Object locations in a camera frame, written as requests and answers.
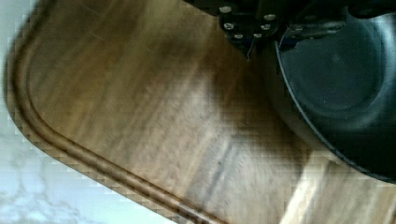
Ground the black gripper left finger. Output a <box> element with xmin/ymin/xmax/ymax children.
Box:
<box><xmin>218</xmin><ymin>0</ymin><xmax>280</xmax><ymax>60</ymax></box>

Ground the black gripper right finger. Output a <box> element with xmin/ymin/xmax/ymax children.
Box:
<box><xmin>282</xmin><ymin>12</ymin><xmax>347</xmax><ymax>41</ymax></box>

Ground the dark grey bowl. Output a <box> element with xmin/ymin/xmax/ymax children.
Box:
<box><xmin>264</xmin><ymin>14</ymin><xmax>396</xmax><ymax>183</ymax></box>

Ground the dark wooden cutting board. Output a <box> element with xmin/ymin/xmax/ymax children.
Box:
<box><xmin>4</xmin><ymin>0</ymin><xmax>395</xmax><ymax>224</ymax></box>

